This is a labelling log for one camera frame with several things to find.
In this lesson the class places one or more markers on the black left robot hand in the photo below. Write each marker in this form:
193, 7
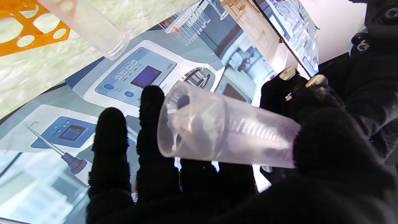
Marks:
357, 81

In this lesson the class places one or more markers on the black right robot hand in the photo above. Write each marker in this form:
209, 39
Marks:
326, 186

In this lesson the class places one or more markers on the clear plastic test tube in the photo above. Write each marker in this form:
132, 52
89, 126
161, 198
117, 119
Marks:
93, 28
224, 133

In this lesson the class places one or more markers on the orange plastic test tube rack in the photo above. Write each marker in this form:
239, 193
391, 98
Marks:
7, 49

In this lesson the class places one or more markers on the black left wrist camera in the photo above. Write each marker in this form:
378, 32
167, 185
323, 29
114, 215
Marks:
385, 15

